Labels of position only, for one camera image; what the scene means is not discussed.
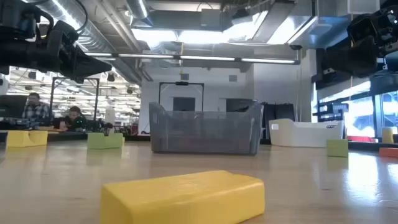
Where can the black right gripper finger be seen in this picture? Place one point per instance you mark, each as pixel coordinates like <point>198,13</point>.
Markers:
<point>332,54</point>
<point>332,70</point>

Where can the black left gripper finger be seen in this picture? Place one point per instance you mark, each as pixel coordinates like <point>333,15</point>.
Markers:
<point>85,74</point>
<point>93,62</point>

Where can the green rectangular block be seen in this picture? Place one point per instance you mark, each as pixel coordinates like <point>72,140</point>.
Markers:
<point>104,141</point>

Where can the small green block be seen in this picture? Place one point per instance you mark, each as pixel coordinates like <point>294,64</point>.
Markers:
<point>337,148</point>

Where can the yellow arch block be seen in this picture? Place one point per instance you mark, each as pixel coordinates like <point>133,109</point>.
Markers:
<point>14,140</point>

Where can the red rectangular block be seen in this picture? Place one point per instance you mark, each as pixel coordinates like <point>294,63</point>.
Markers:
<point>388,152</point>

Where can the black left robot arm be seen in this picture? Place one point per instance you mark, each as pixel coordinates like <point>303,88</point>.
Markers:
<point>18,56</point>

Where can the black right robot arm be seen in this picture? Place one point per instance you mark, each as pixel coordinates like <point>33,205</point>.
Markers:
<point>388,31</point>

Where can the black shelving unit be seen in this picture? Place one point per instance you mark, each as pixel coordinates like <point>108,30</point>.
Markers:
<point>329,109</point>

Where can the person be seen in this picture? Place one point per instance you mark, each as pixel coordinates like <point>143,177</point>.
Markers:
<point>35,110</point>
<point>74,119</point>

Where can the black panels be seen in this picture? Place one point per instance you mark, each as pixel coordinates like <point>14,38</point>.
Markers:
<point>280,112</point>

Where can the black computer monitor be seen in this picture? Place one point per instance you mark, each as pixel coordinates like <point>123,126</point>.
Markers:
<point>12,107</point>

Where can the white plastic bin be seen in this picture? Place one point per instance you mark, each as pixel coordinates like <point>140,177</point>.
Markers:
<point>304,135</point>

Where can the red box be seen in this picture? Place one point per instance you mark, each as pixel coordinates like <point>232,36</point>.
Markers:
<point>360,139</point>

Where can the yellow cylinder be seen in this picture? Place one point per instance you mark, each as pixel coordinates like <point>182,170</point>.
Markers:
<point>388,135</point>

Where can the long ceiling light bar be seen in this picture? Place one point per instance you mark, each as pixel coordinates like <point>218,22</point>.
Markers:
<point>205,58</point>

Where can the grey translucent plastic bin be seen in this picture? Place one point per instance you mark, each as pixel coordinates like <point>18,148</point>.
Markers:
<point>205,133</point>

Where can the yellow rectangular block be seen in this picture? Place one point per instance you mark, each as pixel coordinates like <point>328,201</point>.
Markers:
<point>183,199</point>

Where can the black rig frame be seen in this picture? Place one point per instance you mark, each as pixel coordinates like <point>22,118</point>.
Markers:
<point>97,93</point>

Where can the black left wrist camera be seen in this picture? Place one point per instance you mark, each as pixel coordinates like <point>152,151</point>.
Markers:
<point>62,34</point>

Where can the black stand frame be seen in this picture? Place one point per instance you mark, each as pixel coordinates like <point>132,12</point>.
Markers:
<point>182,83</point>

